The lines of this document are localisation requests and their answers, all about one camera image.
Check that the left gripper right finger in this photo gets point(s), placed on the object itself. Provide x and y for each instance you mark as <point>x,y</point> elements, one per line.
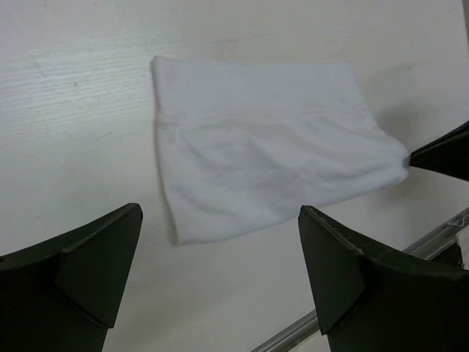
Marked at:
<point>384,293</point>

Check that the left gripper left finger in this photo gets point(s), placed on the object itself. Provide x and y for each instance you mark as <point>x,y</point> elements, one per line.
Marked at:
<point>64,294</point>

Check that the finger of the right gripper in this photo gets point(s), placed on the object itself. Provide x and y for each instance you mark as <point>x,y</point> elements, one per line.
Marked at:
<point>448,155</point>

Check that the white skirt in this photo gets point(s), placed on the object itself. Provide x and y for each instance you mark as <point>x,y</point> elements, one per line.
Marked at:
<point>242,147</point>

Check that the aluminium front rail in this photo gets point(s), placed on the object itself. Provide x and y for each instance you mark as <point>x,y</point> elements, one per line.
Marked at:
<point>366,293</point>

